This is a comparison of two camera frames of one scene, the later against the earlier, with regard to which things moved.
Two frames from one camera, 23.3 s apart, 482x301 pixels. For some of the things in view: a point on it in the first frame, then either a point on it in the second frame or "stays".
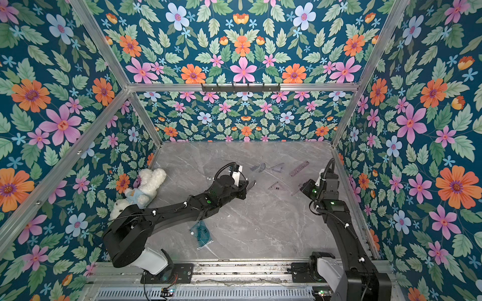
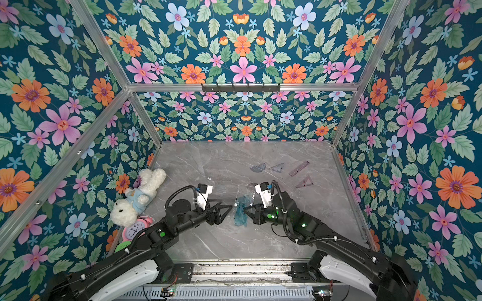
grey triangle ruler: (277, 167) stays
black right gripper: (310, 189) -> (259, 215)
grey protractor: (261, 167) stays
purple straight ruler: (299, 168) stays
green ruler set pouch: (201, 231) -> (241, 202)
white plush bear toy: (142, 195) stays
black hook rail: (241, 88) stays
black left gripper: (241, 189) -> (214, 219)
